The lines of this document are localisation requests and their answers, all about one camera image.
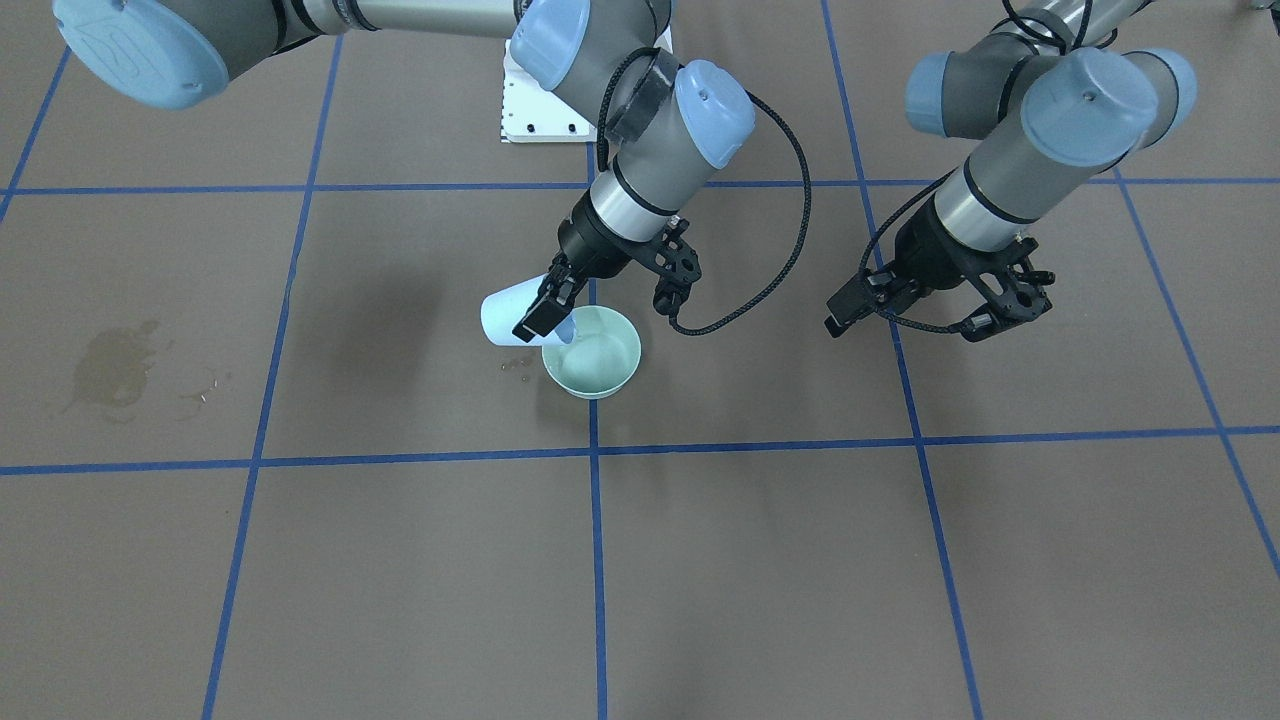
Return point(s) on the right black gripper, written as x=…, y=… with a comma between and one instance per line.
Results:
x=590, y=245

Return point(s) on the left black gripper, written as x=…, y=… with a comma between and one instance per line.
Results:
x=925, y=255

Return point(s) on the light blue paper cup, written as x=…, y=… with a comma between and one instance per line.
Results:
x=503, y=312

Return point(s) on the light green ceramic bowl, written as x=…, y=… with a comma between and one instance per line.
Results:
x=603, y=356

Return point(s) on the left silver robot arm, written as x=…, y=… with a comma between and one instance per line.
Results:
x=1049, y=106

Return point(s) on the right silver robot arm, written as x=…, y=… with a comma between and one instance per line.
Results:
x=664, y=126

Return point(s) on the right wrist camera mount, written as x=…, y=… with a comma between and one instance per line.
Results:
x=672, y=258

